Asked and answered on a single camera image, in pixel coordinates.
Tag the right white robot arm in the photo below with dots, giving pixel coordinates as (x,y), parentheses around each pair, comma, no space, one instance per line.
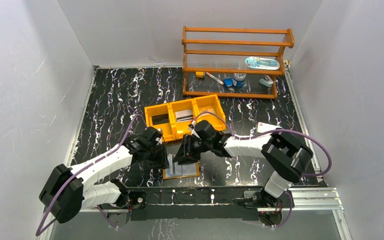
(287,155)

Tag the grey white stapler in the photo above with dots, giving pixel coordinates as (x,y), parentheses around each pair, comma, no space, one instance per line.
(266,81)

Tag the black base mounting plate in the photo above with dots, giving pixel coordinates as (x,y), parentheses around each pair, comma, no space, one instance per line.
(222,202)

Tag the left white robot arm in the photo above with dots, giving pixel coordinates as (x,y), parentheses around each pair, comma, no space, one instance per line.
(71,189)

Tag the blister pack on shelf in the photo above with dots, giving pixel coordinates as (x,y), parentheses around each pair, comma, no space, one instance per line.
(261,63)

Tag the red white marker pen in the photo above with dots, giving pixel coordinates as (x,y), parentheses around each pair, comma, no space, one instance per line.
(214,78)

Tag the white rectangular box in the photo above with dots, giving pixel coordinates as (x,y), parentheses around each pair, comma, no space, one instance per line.
(264,127)

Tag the aluminium frame rail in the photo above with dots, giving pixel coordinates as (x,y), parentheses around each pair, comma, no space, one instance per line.
(318,215)

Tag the small yellow block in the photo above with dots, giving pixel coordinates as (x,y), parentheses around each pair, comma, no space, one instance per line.
(200,74)

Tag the orange leather card holder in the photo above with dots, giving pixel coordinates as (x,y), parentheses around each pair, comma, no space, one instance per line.
(189,170)

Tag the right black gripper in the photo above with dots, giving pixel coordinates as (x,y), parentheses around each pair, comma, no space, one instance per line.
(184,155)

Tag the white striped card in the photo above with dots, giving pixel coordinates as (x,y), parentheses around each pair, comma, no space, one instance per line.
(174,169)

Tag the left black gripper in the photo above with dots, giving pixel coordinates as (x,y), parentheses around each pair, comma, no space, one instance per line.
(160,156)

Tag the small blue block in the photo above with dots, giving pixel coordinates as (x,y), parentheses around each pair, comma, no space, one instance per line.
(228,82)

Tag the brown card in bin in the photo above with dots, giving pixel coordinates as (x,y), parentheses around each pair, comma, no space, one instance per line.
(207,110)

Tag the orange wooden shelf rack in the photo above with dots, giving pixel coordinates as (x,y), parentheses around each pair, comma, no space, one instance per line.
(222,52)

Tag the orange three-compartment plastic bin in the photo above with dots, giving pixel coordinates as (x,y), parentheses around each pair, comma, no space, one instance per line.
(173,118)

